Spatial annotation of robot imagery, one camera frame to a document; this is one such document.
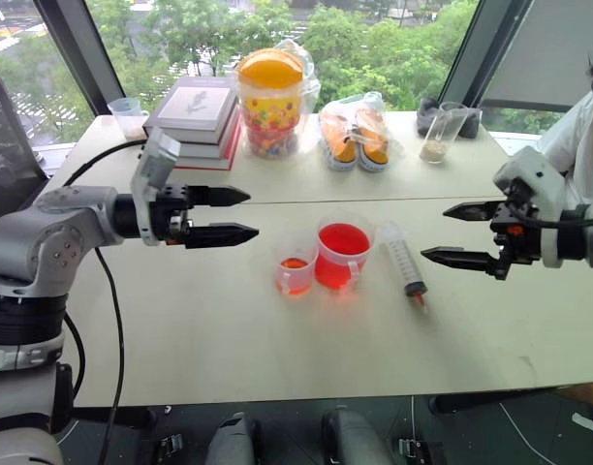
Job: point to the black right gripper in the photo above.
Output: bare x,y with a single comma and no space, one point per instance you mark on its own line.
521,242

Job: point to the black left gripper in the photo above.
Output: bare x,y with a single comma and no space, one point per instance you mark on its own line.
173,198

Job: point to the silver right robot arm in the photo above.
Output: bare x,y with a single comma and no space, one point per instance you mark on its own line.
575,238

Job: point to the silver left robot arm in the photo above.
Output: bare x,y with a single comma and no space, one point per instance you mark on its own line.
35,242

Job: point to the clear plastic syringe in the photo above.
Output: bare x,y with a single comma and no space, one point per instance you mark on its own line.
403,261

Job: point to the small beaker orange liquid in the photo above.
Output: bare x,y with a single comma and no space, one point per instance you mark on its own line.
294,276

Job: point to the large beaker red liquid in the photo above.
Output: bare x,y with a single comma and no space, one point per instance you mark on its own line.
344,249

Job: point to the clear empty measuring cup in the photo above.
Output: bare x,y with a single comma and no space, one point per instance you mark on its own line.
127,116

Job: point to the red hardcover book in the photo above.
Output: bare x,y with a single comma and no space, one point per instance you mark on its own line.
214,164

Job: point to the thin white-edged book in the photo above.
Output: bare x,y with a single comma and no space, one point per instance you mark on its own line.
204,151

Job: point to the clear glass with grains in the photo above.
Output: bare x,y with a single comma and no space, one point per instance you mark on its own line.
434,147

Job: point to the grey hardcover book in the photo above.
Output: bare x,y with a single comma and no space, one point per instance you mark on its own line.
195,109

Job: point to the dark grey cloth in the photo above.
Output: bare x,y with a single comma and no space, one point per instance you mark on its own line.
472,123

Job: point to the orange-lidded candy jar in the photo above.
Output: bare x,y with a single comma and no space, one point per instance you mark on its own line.
270,106

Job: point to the orange shoes in bag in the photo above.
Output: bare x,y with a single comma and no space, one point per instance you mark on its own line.
393,140

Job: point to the yellow canvas shoe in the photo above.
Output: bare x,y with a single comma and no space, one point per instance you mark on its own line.
340,145
374,147

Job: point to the person in white shirt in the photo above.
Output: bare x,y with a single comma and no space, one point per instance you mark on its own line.
582,140

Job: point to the clear plastic bag around jar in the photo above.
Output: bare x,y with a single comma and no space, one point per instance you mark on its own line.
310,84

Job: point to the small metal buckle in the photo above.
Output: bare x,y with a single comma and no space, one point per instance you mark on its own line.
170,445
410,446

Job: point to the white paper scrap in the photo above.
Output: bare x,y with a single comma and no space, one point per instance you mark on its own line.
584,422

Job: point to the black mesh chair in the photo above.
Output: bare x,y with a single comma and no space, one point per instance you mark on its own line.
6,160

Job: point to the dark grey rounded shape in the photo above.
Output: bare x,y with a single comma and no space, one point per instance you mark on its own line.
233,441
354,438

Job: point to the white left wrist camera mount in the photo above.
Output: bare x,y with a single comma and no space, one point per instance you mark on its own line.
153,160

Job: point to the dark window frame post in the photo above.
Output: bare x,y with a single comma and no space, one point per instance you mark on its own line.
471,48
83,53

